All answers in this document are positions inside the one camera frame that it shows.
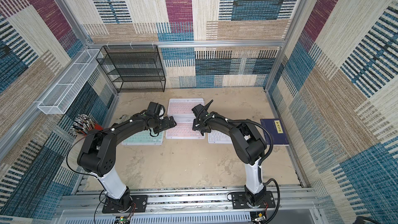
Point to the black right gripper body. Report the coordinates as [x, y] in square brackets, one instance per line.
[199, 118]

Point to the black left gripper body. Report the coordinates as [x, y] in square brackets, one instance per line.
[162, 125]

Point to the pink key keyboard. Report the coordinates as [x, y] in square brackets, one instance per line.
[183, 130]
[183, 107]

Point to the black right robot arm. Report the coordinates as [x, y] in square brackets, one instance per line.
[252, 144]

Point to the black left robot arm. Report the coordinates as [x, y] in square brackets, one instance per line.
[98, 154]

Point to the white key keyboard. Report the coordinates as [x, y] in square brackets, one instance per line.
[216, 137]

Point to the green key keyboard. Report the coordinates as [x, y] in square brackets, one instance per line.
[144, 138]

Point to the black white stapler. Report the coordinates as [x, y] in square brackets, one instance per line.
[123, 118]

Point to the red pen holder cup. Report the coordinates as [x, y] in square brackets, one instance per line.
[98, 127]

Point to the dark blue notebook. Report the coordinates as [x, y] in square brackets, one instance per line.
[276, 130]

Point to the bundle of pens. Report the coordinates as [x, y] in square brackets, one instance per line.
[82, 125]

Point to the black wire shelf rack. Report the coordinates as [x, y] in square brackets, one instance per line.
[133, 68]

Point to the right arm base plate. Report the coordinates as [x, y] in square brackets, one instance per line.
[246, 200]

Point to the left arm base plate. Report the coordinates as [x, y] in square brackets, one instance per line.
[136, 204]

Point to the white wire mesh basket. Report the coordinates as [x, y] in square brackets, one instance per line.
[59, 99]

